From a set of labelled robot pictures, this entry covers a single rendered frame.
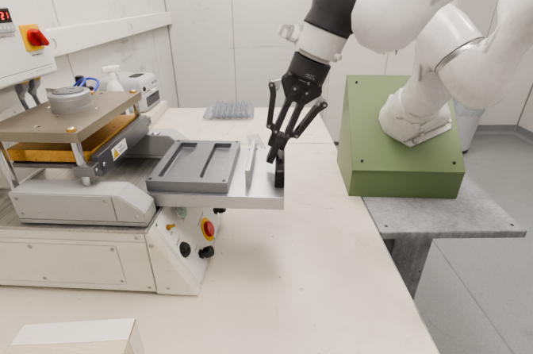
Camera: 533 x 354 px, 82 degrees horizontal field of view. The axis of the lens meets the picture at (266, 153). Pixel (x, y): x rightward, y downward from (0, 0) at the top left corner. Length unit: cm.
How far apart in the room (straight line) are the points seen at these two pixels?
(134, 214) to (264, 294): 32
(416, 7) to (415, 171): 64
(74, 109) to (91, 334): 42
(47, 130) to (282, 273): 56
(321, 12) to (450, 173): 69
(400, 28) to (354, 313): 53
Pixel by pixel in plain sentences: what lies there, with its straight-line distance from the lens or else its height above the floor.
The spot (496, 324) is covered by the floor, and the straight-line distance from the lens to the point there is 191.
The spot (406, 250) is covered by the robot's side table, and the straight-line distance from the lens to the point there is 131.
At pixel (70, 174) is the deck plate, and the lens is 91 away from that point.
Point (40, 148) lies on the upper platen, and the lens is 74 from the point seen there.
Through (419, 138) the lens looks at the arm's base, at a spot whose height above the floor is 93.
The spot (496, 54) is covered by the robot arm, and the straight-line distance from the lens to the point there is 76.
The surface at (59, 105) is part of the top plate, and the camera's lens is 75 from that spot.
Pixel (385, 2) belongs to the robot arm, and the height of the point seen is 131.
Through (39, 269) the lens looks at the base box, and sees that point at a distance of 83.
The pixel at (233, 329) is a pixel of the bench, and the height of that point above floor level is 75.
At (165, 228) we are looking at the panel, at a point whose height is 90.
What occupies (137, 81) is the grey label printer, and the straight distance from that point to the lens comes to 167.
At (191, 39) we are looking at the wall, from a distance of 317.
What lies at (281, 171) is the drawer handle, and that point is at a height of 101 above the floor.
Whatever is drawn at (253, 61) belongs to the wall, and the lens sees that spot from 313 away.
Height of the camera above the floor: 132
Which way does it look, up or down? 27 degrees down
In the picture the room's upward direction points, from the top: straight up
